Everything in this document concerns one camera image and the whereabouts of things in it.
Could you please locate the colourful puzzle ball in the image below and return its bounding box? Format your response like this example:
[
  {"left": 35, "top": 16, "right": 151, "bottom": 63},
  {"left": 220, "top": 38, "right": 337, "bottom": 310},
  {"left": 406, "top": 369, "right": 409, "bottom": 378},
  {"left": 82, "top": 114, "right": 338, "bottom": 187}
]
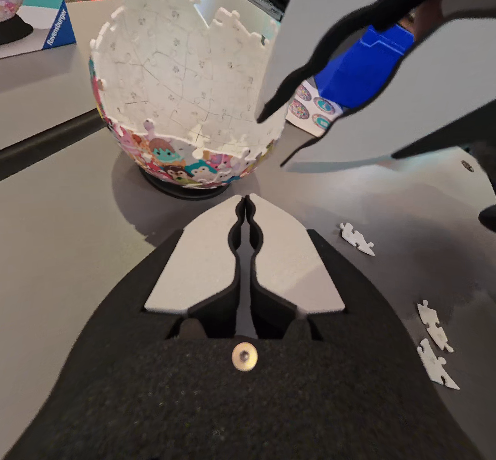
[{"left": 89, "top": 0, "right": 289, "bottom": 191}]

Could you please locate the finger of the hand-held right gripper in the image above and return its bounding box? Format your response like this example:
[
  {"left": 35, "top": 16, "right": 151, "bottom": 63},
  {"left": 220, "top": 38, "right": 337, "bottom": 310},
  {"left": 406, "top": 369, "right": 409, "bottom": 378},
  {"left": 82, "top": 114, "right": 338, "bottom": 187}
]
[
  {"left": 279, "top": 14, "right": 496, "bottom": 170},
  {"left": 256, "top": 0, "right": 436, "bottom": 125}
]

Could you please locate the row of white puzzle pieces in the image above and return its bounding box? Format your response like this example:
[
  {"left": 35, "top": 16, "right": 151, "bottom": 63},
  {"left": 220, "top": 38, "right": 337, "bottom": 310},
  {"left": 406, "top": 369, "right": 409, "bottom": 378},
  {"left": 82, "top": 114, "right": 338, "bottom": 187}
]
[{"left": 339, "top": 221, "right": 461, "bottom": 391}]

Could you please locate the colourful puzzle box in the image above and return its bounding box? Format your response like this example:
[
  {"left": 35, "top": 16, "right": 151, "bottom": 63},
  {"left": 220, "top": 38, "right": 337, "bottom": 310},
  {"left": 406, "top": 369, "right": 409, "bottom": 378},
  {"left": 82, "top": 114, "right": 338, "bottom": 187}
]
[{"left": 0, "top": 0, "right": 77, "bottom": 60}]

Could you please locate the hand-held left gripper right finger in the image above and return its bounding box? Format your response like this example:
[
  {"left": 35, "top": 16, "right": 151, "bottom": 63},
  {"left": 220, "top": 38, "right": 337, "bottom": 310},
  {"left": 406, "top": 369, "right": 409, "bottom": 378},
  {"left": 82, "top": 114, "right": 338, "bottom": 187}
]
[{"left": 248, "top": 194, "right": 347, "bottom": 338}]

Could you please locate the black ball stand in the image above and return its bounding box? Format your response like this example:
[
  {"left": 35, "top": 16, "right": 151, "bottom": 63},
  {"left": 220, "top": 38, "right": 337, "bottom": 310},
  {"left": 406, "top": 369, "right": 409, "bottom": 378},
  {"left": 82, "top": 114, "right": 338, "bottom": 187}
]
[{"left": 138, "top": 164, "right": 235, "bottom": 202}]

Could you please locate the white puzzle leaflet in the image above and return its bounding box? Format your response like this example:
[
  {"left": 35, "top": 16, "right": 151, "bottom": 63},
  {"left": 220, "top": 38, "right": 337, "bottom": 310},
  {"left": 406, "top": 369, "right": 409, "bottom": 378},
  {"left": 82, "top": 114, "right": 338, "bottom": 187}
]
[{"left": 285, "top": 79, "right": 343, "bottom": 137}]

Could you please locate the blue plastic bin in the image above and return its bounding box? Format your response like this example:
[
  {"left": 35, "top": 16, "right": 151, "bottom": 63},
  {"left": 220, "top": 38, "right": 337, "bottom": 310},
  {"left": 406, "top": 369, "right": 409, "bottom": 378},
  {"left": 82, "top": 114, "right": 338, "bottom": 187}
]
[{"left": 313, "top": 25, "right": 417, "bottom": 112}]

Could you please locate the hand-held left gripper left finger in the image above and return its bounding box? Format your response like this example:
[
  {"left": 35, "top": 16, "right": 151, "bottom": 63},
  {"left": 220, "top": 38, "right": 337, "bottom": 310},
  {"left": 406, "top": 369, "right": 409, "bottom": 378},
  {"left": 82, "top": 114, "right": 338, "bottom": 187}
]
[{"left": 144, "top": 194, "right": 247, "bottom": 336}]

